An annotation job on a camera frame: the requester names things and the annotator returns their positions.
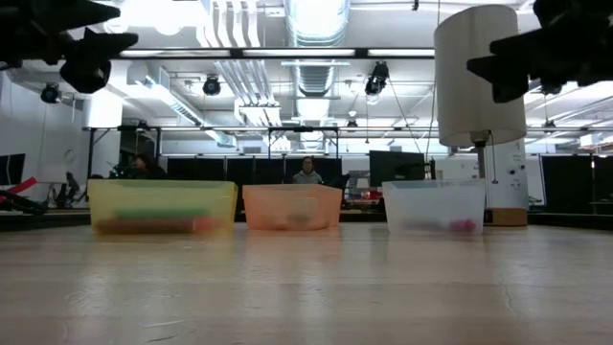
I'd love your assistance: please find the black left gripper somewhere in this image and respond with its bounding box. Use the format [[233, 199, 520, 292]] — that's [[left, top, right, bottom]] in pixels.
[[9, 0, 141, 66]]

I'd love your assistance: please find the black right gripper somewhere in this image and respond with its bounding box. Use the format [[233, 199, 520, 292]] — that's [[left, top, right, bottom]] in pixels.
[[465, 0, 595, 95]]

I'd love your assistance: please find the pink dry-erase marker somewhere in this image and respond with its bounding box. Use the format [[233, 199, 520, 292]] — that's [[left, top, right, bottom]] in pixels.
[[448, 218, 478, 235]]

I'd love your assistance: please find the white shade table lamp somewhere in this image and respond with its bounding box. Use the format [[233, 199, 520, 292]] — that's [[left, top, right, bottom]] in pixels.
[[433, 3, 528, 227]]

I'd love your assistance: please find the black room partition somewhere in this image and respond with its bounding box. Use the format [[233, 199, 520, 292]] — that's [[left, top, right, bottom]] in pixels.
[[540, 153, 613, 215], [165, 156, 344, 213]]

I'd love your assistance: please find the person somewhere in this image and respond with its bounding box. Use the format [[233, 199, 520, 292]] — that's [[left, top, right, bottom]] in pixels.
[[127, 152, 170, 181], [291, 155, 324, 185]]

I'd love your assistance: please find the black monitor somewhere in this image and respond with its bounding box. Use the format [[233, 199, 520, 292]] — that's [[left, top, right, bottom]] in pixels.
[[368, 149, 427, 189], [0, 153, 27, 188]]

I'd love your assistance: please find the red bar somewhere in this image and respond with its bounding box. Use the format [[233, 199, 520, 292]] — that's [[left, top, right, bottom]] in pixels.
[[0, 176, 38, 196]]

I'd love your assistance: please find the clear translucent plastic bin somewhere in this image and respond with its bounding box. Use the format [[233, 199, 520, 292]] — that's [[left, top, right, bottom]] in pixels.
[[381, 177, 487, 237]]

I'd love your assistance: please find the yellow translucent plastic bin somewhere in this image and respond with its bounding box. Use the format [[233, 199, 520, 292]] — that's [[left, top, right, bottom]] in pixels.
[[87, 178, 239, 237]]

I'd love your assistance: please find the orange translucent plastic bin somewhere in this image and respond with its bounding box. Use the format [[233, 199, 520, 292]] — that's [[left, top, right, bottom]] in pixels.
[[241, 183, 344, 232]]

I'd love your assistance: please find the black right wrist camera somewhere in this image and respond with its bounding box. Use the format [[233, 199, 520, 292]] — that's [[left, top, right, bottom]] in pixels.
[[490, 76, 531, 105]]

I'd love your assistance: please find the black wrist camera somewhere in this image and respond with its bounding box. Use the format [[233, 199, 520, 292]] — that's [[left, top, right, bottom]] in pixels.
[[490, 76, 531, 105], [58, 52, 113, 95]]

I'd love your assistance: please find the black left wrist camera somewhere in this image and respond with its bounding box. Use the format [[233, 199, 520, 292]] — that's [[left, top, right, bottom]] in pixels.
[[58, 52, 113, 95]]

